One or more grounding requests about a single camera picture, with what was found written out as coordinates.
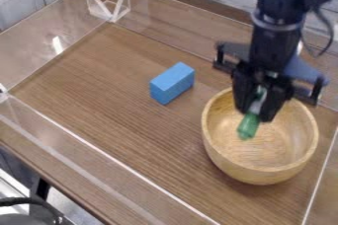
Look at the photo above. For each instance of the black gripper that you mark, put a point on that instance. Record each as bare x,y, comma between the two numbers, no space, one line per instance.
268,63

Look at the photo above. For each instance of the green Expo marker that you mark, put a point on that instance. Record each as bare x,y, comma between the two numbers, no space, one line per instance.
250,122

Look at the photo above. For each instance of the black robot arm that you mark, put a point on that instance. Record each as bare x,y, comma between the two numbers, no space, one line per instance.
284,12

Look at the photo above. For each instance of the brown wooden bowl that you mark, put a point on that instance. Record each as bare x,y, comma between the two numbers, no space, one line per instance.
275,154

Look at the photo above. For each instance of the blue rectangular block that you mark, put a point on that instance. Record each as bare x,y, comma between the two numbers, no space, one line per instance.
171,83

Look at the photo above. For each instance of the black table leg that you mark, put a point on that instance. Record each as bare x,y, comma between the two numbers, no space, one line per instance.
43,189

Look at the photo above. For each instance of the clear acrylic corner bracket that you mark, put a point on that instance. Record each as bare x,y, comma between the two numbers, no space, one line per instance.
108,10

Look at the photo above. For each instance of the clear acrylic front wall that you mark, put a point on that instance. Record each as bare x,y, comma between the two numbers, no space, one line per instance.
113,191

